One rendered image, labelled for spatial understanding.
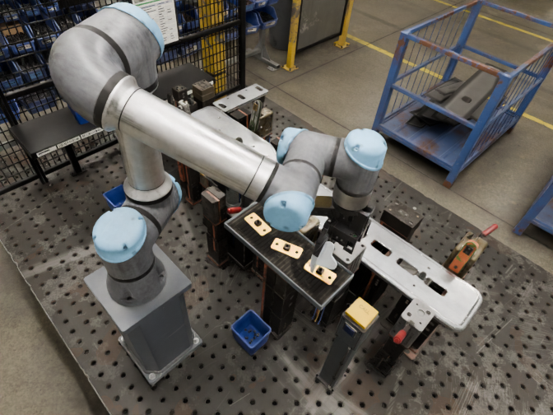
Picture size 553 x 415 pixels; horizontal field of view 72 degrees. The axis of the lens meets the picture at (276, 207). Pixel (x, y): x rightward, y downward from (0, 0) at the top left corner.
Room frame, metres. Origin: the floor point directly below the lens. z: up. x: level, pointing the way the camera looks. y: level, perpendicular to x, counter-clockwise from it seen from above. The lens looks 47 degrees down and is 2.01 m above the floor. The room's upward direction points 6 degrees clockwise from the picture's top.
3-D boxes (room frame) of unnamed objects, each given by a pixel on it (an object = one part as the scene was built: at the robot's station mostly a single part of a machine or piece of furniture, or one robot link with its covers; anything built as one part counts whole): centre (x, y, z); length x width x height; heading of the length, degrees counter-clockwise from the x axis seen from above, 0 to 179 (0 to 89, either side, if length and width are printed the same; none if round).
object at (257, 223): (0.71, 0.05, 1.17); 0.08 x 0.04 x 0.01; 45
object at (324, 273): (0.56, -0.13, 1.17); 0.08 x 0.04 x 0.01; 58
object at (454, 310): (1.03, -0.10, 1.00); 1.38 x 0.22 x 0.02; 50
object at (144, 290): (0.52, 0.35, 1.15); 0.15 x 0.15 x 0.10
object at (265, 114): (1.45, 0.10, 0.87); 0.12 x 0.09 x 0.35; 140
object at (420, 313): (0.53, -0.42, 0.88); 0.11 x 0.10 x 0.36; 140
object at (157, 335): (0.52, 0.35, 0.90); 0.21 x 0.21 x 0.40; 49
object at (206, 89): (1.61, 0.40, 0.88); 0.08 x 0.08 x 0.36; 50
